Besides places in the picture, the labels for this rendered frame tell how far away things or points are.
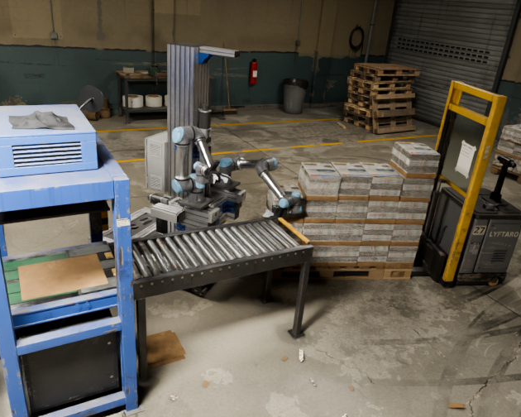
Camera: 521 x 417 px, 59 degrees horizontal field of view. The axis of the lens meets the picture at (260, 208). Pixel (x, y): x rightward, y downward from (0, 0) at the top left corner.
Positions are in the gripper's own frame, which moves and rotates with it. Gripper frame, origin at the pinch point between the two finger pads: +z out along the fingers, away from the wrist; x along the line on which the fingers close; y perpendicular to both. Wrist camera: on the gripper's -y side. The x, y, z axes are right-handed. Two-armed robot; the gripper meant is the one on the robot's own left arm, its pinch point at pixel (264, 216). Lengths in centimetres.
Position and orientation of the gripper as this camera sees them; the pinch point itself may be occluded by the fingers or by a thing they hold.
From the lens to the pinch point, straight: 384.4
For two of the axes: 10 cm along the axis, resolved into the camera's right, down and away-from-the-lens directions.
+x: 4.7, 4.0, -7.9
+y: 0.8, -9.1, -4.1
